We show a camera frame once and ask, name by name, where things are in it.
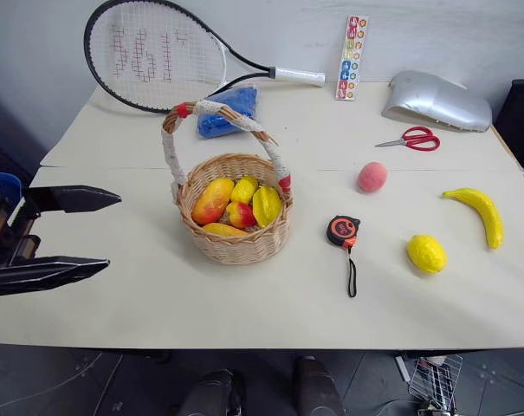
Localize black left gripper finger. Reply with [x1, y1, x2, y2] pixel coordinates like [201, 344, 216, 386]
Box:
[0, 255, 111, 297]
[26, 185, 123, 214]

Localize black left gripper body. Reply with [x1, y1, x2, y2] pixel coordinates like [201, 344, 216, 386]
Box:
[0, 193, 42, 268]

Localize yellow plastic starfruit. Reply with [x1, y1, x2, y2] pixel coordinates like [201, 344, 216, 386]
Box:
[251, 185, 283, 229]

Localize blue round container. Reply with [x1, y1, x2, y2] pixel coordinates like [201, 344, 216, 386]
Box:
[0, 172, 23, 205]

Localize large red-yellow mango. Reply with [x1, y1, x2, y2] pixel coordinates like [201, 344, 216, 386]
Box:
[191, 178, 236, 226]

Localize orange-yellow mango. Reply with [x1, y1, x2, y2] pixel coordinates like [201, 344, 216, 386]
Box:
[201, 222, 249, 237]

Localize black white tennis racket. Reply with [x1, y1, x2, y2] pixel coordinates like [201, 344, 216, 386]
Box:
[83, 0, 327, 115]

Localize red-yellow apple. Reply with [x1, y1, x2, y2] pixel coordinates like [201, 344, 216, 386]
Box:
[224, 201, 258, 230]

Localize small yellow lemon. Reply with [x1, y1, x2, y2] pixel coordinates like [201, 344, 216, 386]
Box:
[230, 174, 260, 205]

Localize blue plastic bag bundle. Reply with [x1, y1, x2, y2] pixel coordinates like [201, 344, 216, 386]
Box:
[196, 86, 260, 140]

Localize dark rounded robot foot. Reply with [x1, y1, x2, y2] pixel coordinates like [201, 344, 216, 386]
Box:
[292, 355, 346, 416]
[177, 368, 247, 416]

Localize orange black tape measure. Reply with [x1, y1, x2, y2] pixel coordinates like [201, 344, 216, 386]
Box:
[326, 214, 361, 298]

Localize pink peach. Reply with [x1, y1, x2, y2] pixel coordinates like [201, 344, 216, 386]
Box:
[357, 161, 389, 193]

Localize colourful sticker strip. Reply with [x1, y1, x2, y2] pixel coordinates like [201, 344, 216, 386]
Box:
[333, 15, 370, 101]

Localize large yellow lemon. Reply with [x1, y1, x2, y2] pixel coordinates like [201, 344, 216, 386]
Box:
[406, 234, 449, 275]

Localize silver plastic shell cover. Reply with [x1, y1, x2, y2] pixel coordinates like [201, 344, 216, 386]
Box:
[381, 70, 493, 133]

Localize yellow banana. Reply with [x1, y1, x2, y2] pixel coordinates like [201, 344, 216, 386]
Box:
[442, 186, 505, 250]

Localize black box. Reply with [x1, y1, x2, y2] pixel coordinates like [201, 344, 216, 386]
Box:
[492, 79, 524, 194]

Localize wicker basket with handle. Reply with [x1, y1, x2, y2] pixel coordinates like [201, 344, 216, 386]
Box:
[160, 99, 294, 266]

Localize red handled scissors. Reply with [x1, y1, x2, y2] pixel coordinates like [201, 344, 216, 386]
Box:
[374, 126, 441, 153]

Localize metal wire rack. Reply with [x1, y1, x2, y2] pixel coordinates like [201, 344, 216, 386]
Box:
[407, 354, 464, 411]

